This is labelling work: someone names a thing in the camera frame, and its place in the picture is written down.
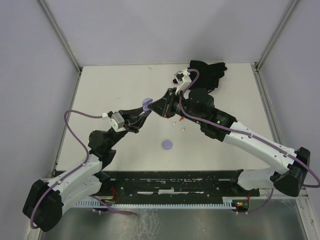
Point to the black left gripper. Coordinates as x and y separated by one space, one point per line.
132 124

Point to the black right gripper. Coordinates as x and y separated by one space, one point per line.
169 99

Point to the purple charging case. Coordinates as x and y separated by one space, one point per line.
167 144
145 104

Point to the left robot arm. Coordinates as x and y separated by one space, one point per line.
49 200

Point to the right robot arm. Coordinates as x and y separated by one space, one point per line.
286 170

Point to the black cloth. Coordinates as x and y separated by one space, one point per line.
204 76

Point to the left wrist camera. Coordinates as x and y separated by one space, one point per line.
115 120

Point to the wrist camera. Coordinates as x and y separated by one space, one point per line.
115 120
183 80

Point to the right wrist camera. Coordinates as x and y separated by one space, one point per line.
183 80

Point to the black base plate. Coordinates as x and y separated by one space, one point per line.
173 187

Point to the aluminium frame rail right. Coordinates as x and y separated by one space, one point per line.
279 29

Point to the aluminium frame rail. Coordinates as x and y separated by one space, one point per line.
279 29
45 8

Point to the aluminium frame rail left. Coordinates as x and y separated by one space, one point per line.
45 8

